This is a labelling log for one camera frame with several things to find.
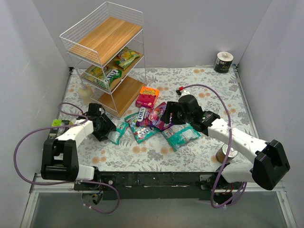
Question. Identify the white wire wooden shelf rack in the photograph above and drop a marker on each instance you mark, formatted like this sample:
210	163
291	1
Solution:
96	40

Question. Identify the teal mint candy bag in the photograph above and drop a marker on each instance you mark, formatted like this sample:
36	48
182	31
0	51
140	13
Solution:
180	135
141	133

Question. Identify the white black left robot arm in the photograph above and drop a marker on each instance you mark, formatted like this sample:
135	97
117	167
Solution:
60	157

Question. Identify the red orange candy box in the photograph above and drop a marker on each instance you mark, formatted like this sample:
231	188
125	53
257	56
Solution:
147	97

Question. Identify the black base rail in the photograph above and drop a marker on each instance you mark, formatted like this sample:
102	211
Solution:
159	185

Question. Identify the metal tin can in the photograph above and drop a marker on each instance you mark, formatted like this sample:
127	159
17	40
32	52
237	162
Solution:
221	154

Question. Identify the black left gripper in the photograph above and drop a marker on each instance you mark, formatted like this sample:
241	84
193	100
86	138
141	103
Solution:
104	129

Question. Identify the cream liquid bottle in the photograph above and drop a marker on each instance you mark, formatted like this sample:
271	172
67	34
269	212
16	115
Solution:
85	93

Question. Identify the green yellow Fox's candy bag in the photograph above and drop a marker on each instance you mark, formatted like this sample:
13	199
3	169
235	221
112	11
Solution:
102	77
125	57

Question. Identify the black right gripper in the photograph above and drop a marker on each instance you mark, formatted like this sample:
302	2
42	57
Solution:
173	113

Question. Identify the purple Fox's berries candy bag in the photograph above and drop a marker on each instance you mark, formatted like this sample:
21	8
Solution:
154	119
142	118

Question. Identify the black green product box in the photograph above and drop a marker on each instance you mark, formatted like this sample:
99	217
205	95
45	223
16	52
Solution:
56	132

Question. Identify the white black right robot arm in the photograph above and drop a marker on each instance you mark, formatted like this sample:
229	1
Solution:
268	162

